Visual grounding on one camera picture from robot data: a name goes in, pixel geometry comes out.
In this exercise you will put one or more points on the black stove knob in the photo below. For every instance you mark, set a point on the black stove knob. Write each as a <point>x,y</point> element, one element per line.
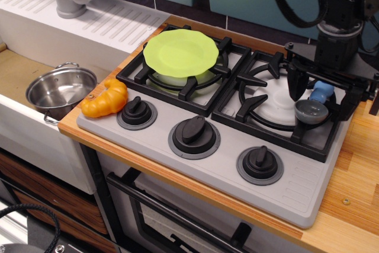
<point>194,138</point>
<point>137,114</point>
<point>260,166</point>

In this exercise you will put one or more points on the grey spoon with blue handle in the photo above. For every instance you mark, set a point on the grey spoon with blue handle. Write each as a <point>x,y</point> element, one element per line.
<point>313,110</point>

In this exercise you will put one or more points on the black left stove knob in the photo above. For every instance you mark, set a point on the black left stove knob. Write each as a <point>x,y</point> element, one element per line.
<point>137,114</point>

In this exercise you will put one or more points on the black left burner grate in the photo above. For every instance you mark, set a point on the black left burner grate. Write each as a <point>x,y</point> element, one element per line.
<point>190,95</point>

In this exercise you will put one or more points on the wooden drawer fronts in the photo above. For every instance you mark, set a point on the wooden drawer fronts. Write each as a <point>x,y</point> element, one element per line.
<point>79,215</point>

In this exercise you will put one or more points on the orange plastic croissant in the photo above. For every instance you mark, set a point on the orange plastic croissant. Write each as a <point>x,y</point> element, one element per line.
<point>110,101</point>

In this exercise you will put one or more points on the black oven door handle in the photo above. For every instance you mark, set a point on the black oven door handle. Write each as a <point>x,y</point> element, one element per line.
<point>233,245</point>

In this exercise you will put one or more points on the lime green plastic plate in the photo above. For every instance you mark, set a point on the lime green plastic plate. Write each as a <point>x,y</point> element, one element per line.
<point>181,53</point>

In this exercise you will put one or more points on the grey toy stove top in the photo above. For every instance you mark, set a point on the grey toy stove top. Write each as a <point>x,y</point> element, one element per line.
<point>295,197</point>

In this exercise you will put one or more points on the black middle stove knob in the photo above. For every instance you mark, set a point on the black middle stove knob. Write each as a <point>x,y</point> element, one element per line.
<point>194,138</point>

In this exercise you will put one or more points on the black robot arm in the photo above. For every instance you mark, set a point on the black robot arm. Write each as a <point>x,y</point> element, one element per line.
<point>346,14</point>

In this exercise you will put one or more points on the white toy sink unit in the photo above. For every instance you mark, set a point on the white toy sink unit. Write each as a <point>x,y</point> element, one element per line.
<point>35,39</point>

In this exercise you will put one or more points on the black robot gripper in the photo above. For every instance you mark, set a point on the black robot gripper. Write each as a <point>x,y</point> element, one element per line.
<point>335,60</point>

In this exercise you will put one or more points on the toy oven door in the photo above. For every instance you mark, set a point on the toy oven door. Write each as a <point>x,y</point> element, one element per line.
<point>174,231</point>

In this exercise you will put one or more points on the black right stove knob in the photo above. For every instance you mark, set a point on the black right stove knob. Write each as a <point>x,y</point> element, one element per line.
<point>260,166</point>

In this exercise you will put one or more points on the stainless steel pot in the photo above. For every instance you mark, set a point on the stainless steel pot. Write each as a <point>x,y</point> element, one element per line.
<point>59,91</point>

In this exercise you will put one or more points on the black burner grate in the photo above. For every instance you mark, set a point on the black burner grate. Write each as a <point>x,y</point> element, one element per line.
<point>190,95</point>
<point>258,102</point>

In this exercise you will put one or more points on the black right burner grate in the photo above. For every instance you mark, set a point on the black right burner grate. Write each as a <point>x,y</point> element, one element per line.
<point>258,102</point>

